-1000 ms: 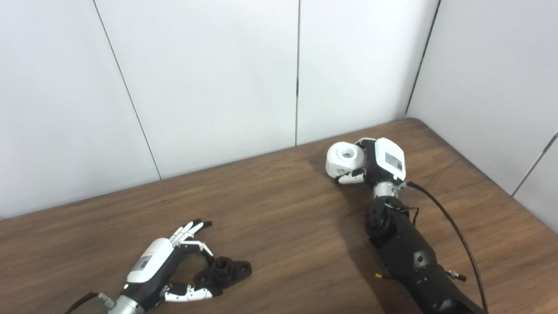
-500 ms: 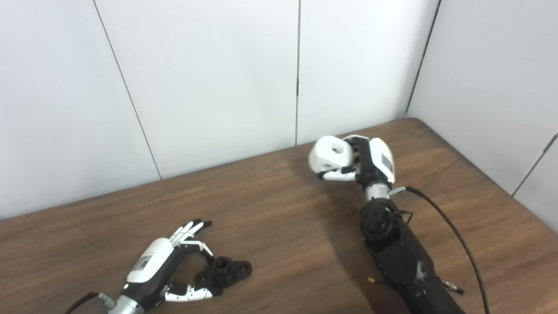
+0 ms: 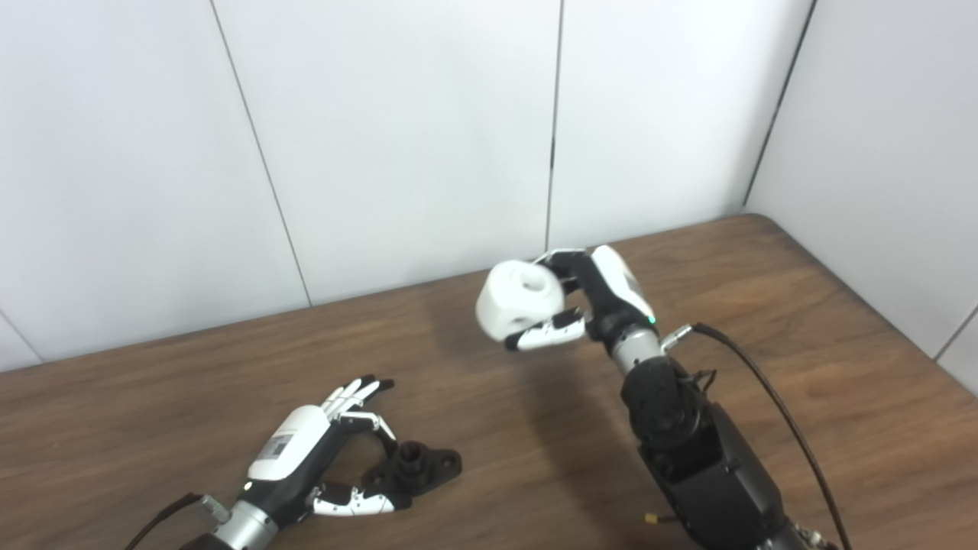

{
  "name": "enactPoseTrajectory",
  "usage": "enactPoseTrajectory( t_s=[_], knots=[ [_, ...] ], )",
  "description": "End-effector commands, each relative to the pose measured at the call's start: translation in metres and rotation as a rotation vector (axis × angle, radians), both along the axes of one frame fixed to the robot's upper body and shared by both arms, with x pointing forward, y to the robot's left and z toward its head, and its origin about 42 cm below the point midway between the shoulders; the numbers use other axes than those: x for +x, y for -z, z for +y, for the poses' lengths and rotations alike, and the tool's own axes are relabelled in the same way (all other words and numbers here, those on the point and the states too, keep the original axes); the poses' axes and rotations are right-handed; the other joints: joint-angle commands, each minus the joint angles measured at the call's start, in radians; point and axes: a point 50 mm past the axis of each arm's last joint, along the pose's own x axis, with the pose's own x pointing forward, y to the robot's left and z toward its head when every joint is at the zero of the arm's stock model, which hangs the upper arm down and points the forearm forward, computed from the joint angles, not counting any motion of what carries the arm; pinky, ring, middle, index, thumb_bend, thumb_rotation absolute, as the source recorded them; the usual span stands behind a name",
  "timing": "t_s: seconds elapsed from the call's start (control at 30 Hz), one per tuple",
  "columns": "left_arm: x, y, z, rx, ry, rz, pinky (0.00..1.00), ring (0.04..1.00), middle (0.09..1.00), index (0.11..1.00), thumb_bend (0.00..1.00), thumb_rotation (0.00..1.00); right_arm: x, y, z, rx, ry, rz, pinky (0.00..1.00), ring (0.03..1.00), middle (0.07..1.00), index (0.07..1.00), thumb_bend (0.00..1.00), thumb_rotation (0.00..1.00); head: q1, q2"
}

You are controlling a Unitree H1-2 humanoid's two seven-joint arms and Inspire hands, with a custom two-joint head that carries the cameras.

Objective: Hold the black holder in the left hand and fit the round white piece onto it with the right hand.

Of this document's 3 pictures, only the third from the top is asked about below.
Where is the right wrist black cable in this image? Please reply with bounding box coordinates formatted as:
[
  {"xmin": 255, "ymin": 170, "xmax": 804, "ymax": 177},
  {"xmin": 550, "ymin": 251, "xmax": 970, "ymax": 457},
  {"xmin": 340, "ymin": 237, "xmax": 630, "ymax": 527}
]
[{"xmin": 661, "ymin": 322, "xmax": 853, "ymax": 550}]

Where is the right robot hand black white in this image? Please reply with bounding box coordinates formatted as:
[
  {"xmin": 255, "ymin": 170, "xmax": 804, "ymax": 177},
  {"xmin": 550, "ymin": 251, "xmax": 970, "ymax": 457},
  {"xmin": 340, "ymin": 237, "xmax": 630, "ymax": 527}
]
[{"xmin": 504, "ymin": 244, "xmax": 658, "ymax": 354}]

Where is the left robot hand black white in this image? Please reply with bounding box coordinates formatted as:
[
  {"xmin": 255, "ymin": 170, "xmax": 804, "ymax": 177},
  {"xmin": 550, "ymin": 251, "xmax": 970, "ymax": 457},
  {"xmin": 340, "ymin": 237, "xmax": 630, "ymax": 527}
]
[{"xmin": 243, "ymin": 374, "xmax": 413, "ymax": 528}]

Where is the black flanged holder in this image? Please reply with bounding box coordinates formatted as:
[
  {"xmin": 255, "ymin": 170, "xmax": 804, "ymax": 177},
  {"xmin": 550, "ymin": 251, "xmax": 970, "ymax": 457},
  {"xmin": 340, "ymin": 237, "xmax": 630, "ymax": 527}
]
[{"xmin": 361, "ymin": 441, "xmax": 463, "ymax": 501}]

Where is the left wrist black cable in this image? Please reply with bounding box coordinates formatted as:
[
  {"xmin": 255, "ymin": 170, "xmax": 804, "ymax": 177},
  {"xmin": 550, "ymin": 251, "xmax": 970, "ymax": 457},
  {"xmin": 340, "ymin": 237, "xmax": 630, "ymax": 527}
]
[{"xmin": 122, "ymin": 493, "xmax": 230, "ymax": 550}]

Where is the round white piece with holes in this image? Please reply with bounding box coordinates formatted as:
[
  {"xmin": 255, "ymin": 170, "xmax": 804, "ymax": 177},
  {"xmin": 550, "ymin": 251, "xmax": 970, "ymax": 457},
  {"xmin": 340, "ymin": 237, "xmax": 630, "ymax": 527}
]
[{"xmin": 475, "ymin": 260, "xmax": 566, "ymax": 343}]

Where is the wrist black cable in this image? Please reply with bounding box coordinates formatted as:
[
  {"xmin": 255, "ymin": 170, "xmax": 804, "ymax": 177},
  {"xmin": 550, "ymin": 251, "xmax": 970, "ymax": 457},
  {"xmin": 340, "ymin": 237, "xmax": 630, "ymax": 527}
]
[
  {"xmin": 122, "ymin": 493, "xmax": 230, "ymax": 550},
  {"xmin": 661, "ymin": 322, "xmax": 853, "ymax": 550}
]

